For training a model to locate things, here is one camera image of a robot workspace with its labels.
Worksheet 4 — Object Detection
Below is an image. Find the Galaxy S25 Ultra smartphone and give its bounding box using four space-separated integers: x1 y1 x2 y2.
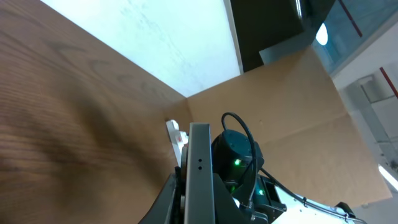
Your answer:
183 123 215 224

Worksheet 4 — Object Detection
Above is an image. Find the right camera black cable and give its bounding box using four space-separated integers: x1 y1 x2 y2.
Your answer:
220 112 369 224

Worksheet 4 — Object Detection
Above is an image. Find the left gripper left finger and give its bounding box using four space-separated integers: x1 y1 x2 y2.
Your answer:
139 167 186 224

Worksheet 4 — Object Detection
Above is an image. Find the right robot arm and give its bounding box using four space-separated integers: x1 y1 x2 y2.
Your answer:
211 129 365 223

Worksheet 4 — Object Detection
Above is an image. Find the white power strip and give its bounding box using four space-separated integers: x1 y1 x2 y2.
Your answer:
166 119 188 166

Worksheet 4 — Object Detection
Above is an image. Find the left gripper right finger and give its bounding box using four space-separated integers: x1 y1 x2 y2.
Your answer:
213 174 248 224

